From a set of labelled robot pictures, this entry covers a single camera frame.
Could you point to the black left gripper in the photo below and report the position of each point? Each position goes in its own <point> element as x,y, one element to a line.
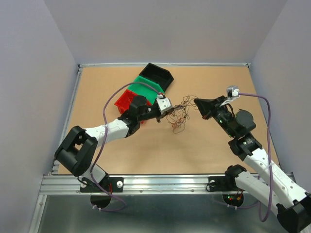
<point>159,115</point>

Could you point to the aluminium mounting rail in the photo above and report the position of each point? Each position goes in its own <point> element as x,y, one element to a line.
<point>132,185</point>

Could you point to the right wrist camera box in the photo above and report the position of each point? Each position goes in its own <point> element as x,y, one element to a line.
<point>233,92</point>

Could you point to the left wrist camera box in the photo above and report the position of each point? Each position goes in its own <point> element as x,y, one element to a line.
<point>163,103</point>

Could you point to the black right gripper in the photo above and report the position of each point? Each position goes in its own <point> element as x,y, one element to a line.
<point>209,107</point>

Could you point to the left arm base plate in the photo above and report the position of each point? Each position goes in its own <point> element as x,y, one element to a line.
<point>111,184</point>

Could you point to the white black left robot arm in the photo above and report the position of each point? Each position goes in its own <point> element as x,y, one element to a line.
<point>77,150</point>

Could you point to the black plastic bin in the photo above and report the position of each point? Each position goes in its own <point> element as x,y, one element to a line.
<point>158,75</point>

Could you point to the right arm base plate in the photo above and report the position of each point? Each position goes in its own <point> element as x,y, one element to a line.
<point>226,185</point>

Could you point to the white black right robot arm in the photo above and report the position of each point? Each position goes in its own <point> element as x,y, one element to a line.
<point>278,192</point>

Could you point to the green plastic bin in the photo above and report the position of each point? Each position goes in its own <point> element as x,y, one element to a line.
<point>143,90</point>

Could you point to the red plastic bin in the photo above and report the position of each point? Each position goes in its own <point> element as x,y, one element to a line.
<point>123,102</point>

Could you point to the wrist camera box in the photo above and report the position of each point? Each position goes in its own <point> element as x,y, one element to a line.
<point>233,92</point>
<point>163,103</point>

